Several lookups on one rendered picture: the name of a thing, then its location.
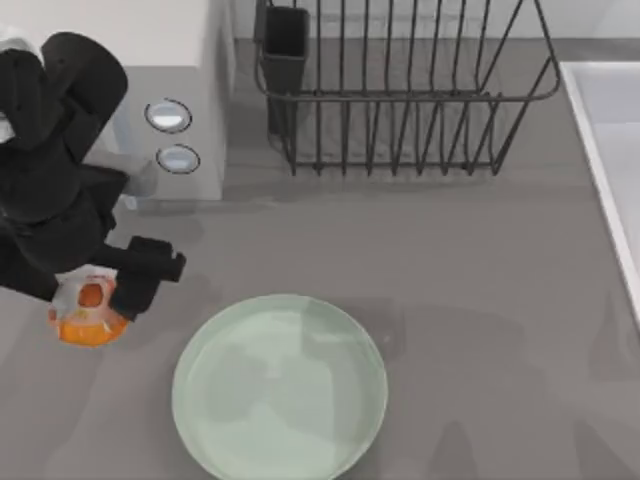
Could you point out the round microwave knob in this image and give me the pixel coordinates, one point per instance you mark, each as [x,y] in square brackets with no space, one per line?
[178,158]
[168,115]

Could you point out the pale green plate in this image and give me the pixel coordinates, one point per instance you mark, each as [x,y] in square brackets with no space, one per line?
[280,390]

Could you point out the pale microwave oven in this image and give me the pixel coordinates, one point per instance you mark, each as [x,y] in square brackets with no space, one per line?
[165,35]

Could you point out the dark grey utensil holder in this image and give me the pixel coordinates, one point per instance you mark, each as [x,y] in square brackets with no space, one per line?
[282,45]

